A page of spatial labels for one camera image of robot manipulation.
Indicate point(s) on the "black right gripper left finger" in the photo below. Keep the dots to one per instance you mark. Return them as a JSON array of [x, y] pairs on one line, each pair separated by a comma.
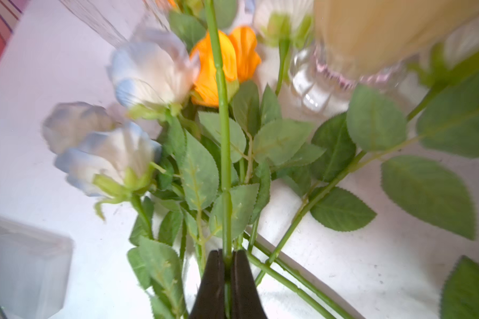
[[209, 303]]

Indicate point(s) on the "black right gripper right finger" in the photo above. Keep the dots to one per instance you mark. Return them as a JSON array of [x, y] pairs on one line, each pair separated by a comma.
[[246, 303]]

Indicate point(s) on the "yellow wavy glass vase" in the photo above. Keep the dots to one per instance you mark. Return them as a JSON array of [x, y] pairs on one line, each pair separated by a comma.
[[366, 42]]

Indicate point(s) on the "frosted plastic box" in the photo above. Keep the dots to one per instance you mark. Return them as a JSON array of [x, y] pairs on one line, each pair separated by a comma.
[[34, 269]]

